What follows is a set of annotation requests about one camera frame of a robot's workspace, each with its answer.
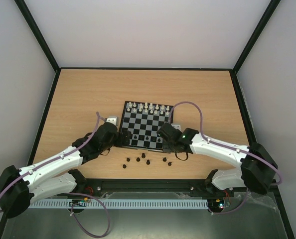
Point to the light blue slotted cable duct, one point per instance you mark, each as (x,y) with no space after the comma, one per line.
(122,204)

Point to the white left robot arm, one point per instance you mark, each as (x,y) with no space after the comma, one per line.
(19,188)

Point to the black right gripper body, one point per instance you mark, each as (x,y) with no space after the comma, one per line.
(165,132)

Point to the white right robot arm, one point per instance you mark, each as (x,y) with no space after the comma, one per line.
(254,168)

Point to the black and silver chessboard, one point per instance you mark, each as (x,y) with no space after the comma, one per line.
(141,123)

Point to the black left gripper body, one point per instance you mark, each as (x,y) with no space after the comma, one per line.
(117,143)

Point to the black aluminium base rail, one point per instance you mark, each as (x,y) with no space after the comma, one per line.
(97,187)

